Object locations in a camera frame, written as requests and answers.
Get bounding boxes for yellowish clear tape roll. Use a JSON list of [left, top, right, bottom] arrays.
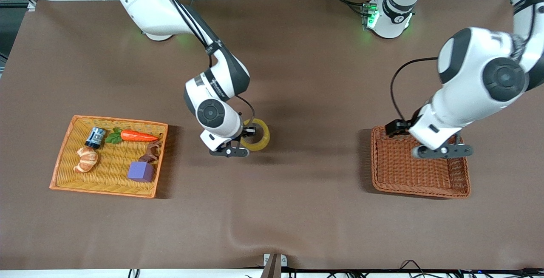
[[240, 118, 271, 152]]

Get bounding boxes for brown wicker basket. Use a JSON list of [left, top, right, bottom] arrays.
[[370, 126, 471, 199]]

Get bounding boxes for brown toy figurine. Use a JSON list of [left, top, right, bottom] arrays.
[[138, 133, 164, 163]]

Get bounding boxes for brown table cloth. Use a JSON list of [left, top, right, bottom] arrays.
[[0, 0, 544, 271]]

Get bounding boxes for orange toy carrot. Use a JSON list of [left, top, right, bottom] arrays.
[[105, 128, 160, 145]]

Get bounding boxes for purple cube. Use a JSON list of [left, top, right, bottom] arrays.
[[127, 161, 155, 183]]

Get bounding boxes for small blue can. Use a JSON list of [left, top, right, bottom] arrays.
[[85, 127, 107, 149]]

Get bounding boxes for toy croissant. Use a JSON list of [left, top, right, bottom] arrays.
[[73, 147, 99, 173]]

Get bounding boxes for orange yellow wicker tray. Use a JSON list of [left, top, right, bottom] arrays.
[[49, 115, 169, 199]]

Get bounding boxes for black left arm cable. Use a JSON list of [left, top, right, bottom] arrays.
[[390, 0, 544, 122]]

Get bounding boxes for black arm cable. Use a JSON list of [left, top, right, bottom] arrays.
[[390, 0, 544, 122], [155, 0, 256, 121]]

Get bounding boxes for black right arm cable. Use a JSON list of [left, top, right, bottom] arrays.
[[155, 0, 256, 121]]

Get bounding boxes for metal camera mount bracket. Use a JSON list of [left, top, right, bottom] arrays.
[[261, 253, 288, 278]]

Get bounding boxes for black floor cables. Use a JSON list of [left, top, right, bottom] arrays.
[[127, 259, 544, 278]]

